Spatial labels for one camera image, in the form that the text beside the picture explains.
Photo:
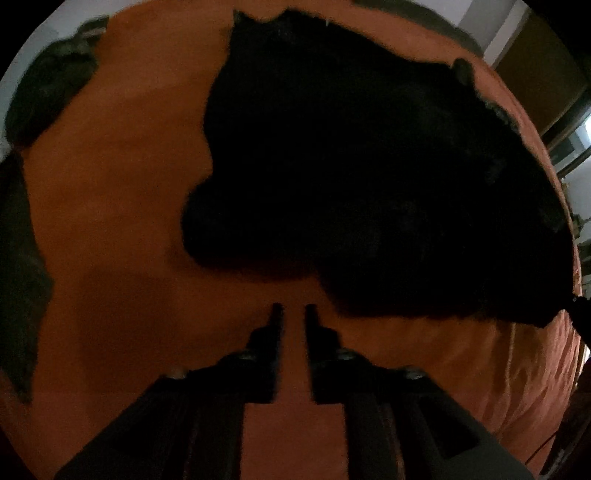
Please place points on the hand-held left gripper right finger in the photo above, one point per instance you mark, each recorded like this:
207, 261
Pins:
311, 323

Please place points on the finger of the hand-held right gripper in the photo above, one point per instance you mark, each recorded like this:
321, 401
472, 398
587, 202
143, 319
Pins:
582, 318

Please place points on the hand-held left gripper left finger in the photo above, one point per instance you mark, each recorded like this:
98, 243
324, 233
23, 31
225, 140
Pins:
276, 323

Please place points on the black shirt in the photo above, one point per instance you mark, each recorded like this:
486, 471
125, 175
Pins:
346, 184

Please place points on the orange blanket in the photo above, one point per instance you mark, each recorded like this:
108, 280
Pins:
115, 207

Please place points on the brown wooden door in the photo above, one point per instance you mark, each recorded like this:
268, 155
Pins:
540, 64

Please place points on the dark grey cloth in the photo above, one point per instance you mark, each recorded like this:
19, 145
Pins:
21, 277

